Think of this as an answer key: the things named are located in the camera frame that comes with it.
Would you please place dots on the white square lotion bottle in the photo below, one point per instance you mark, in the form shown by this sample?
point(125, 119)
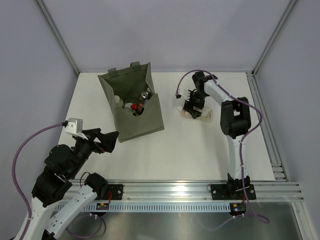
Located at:
point(127, 107)

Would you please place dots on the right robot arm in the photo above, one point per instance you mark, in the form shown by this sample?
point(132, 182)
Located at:
point(235, 124)

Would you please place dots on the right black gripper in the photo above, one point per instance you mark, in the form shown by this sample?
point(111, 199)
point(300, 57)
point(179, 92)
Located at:
point(188, 106)

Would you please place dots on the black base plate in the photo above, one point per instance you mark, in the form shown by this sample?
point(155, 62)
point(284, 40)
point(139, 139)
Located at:
point(113, 192)
point(223, 192)

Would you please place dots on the white slotted cable duct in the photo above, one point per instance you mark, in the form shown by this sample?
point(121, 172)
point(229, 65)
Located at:
point(160, 207)

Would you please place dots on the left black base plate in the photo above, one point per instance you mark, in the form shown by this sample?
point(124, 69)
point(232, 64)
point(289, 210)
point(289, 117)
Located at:
point(113, 192)

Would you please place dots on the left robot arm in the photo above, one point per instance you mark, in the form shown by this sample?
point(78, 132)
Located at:
point(61, 166)

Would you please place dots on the green Fairy dish soap bottle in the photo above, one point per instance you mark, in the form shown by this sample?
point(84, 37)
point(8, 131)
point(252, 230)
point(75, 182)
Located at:
point(137, 108)

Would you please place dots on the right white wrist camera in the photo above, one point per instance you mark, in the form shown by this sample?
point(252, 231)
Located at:
point(186, 93)

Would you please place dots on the amber soap bottle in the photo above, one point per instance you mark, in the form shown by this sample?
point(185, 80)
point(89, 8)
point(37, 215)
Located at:
point(118, 101)
point(206, 114)
point(147, 94)

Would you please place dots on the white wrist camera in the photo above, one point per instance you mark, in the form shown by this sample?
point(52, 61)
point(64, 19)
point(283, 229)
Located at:
point(74, 127)
point(186, 93)

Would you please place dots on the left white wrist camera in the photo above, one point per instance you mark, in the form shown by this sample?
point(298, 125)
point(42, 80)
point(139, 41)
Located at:
point(74, 127)

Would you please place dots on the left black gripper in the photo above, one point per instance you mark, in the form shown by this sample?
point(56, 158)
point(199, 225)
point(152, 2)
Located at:
point(107, 140)

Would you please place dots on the left aluminium frame post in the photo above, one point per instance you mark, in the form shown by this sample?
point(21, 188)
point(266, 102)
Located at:
point(57, 35)

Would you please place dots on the aluminium frame post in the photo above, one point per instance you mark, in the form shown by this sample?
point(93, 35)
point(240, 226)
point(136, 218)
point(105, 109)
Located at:
point(57, 35)
point(275, 34)

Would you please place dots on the right aluminium frame post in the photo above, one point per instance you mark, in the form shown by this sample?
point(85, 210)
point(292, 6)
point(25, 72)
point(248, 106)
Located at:
point(275, 34)

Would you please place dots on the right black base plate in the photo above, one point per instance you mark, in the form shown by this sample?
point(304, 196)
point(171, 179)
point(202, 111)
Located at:
point(223, 192)

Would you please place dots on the olive green canvas bag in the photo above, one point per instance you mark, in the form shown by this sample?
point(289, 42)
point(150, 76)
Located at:
point(128, 83)

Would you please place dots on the aluminium mounting rail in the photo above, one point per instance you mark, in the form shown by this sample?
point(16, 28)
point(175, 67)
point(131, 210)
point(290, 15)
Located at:
point(199, 191)

